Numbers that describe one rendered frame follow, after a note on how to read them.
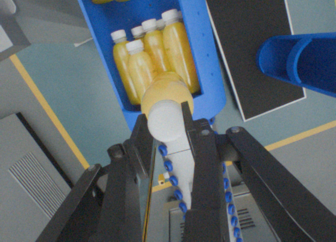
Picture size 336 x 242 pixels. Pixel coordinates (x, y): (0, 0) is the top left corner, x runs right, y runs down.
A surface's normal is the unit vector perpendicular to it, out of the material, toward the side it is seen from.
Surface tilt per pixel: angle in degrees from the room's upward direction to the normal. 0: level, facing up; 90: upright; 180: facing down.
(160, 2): 19
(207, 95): 34
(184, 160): 0
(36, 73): 0
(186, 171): 0
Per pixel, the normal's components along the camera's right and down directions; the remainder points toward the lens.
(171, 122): -0.01, 0.31
